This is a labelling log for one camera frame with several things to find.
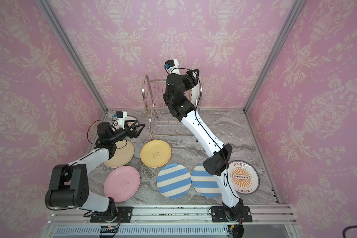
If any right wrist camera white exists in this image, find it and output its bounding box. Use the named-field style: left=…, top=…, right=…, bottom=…
left=164, top=59, right=180, bottom=74

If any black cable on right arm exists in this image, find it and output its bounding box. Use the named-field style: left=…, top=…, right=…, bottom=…
left=172, top=67, right=236, bottom=197

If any beige plain plate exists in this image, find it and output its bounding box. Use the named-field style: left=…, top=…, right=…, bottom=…
left=104, top=139, right=135, bottom=168

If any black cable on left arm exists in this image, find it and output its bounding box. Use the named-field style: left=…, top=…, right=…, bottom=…
left=86, top=118, right=129, bottom=150

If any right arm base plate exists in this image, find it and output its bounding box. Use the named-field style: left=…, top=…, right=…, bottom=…
left=208, top=206, right=252, bottom=223

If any steel two-tier dish rack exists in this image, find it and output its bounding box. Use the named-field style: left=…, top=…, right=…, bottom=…
left=141, top=75, right=193, bottom=140

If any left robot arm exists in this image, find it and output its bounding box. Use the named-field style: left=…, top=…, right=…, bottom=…
left=45, top=120, right=145, bottom=214

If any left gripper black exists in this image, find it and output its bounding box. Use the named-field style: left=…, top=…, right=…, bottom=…
left=109, top=119, right=145, bottom=144

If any pink bear plate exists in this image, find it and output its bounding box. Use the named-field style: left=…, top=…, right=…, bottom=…
left=104, top=166, right=141, bottom=202

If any right orange sunburst plate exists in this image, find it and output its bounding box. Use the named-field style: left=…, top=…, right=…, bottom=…
left=229, top=160, right=260, bottom=194

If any blue striped plate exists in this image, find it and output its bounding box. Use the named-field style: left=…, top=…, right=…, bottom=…
left=156, top=164, right=192, bottom=199
left=191, top=164, right=221, bottom=198

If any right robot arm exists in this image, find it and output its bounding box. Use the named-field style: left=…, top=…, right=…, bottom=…
left=163, top=67, right=244, bottom=221

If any orange sunburst plate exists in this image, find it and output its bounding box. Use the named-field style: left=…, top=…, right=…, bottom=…
left=229, top=160, right=260, bottom=194
left=111, top=116, right=138, bottom=130

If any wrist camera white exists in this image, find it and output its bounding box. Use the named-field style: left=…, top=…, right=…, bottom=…
left=113, top=111, right=128, bottom=130
left=164, top=59, right=180, bottom=74

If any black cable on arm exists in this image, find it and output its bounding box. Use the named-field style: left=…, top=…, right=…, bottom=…
left=86, top=118, right=129, bottom=150
left=172, top=67, right=236, bottom=197

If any yellow bear plate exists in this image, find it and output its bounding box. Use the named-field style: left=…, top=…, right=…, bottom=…
left=140, top=140, right=172, bottom=168

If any aluminium mounting rail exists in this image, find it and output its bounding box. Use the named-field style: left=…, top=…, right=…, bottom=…
left=41, top=204, right=301, bottom=238

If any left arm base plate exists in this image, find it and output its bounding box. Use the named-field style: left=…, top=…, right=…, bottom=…
left=90, top=206, right=133, bottom=223

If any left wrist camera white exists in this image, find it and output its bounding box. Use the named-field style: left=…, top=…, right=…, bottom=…
left=113, top=111, right=128, bottom=130

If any left orange sunburst plate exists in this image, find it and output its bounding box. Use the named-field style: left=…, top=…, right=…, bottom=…
left=111, top=116, right=138, bottom=130

